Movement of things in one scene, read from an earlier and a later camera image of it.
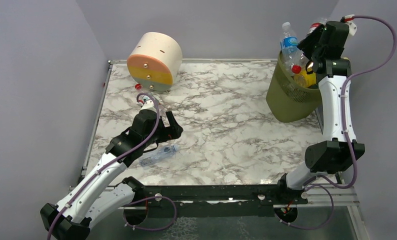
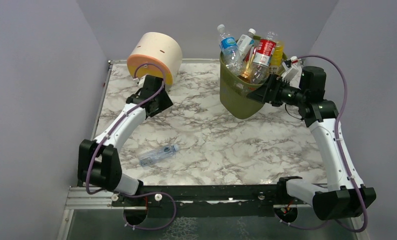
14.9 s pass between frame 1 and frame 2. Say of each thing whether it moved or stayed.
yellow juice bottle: moved
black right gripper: moved
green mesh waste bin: moved
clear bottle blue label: moved
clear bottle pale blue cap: stayed
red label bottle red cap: moved
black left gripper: moved
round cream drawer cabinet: stayed
